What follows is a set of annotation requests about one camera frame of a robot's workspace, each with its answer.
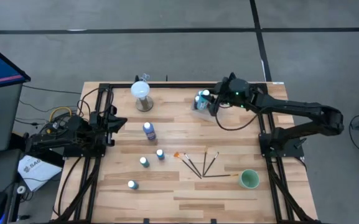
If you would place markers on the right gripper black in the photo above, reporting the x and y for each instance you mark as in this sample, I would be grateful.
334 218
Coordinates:
235 88

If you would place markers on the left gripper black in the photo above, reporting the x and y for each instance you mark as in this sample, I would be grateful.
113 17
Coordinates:
101 123

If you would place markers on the large teal paint bottle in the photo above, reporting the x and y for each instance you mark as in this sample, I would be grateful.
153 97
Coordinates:
202 101

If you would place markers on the large purple-blue paint bottle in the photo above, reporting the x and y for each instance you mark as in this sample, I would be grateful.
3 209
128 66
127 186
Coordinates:
149 132

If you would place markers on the small green paint bottle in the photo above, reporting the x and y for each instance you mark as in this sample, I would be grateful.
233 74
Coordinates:
144 161

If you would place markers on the small blue paint bottle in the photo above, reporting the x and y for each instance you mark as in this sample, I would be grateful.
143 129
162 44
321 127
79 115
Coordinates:
160 154

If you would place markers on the small teal paint bottle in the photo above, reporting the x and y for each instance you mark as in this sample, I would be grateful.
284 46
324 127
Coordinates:
132 184

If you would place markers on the paintbrush with orange bristles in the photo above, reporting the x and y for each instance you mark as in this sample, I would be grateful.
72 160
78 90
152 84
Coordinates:
176 154

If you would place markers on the paintbrush with pale bristles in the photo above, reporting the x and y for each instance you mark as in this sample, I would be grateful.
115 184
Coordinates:
186 156

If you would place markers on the thin black paintbrush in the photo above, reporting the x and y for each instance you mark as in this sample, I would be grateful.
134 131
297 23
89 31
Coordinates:
221 175
211 164
204 163

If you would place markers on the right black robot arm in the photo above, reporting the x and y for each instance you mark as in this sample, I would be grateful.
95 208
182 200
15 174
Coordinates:
291 107

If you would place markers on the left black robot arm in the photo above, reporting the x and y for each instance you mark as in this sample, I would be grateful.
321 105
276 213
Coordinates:
58 140

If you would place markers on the black rear edge clip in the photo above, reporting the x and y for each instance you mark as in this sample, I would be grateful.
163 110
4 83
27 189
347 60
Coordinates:
136 78
232 75

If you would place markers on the white mushroom lamp brass base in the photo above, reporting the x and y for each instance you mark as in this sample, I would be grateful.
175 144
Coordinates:
140 90

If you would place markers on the green cup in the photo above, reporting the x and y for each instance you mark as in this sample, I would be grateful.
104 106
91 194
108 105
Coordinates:
249 180

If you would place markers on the black table clamp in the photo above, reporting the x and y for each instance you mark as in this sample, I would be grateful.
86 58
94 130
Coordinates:
213 221
146 221

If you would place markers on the white tape roll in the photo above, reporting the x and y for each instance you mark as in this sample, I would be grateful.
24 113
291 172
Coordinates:
21 189

